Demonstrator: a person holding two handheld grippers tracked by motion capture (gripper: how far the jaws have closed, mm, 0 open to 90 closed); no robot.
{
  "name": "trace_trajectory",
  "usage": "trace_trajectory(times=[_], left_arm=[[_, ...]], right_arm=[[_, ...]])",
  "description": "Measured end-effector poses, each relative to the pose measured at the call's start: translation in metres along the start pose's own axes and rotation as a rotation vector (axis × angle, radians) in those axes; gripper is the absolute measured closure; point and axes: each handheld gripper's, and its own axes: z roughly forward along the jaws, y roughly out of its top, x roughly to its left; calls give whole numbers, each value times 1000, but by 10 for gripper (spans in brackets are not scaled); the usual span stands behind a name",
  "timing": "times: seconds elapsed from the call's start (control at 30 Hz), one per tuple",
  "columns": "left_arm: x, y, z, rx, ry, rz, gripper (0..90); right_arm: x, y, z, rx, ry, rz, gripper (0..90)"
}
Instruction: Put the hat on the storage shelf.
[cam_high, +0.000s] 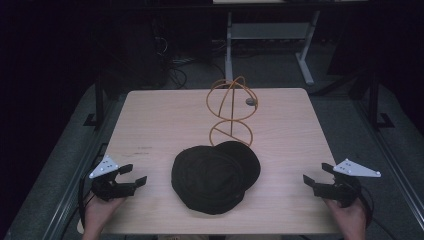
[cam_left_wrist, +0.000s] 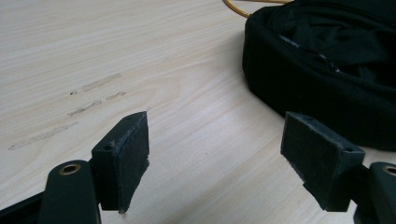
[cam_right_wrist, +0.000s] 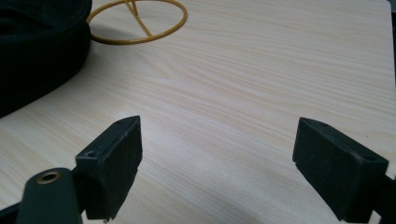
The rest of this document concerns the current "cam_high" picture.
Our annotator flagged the black hat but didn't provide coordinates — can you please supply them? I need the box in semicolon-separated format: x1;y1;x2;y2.
170;140;262;216

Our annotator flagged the orange wire hat stand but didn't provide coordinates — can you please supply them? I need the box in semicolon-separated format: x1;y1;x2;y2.
205;75;259;148

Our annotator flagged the black metal stand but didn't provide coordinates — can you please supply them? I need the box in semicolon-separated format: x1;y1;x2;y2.
365;71;396;132
83;71;108;129

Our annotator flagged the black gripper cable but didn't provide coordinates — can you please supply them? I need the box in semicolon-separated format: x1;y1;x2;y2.
358;184;398;240
77;177;96;231

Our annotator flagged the tangle of black cables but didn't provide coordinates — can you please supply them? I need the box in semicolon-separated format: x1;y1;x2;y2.
153;31;196;90

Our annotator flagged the person's left hand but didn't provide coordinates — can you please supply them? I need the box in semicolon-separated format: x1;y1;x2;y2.
82;191;126;233

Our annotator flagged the person's right hand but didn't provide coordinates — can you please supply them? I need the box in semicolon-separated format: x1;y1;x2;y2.
323;197;368;233

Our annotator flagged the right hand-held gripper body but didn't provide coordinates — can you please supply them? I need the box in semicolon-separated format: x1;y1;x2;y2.
312;158;382;209

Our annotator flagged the metal rail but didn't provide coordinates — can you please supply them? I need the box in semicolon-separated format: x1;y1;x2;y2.
351;98;424;232
41;99;116;240

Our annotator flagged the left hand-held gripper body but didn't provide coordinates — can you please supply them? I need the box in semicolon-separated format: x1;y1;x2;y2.
88;154;137;202

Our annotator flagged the white metal table frame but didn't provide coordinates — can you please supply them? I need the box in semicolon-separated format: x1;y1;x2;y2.
224;9;322;87

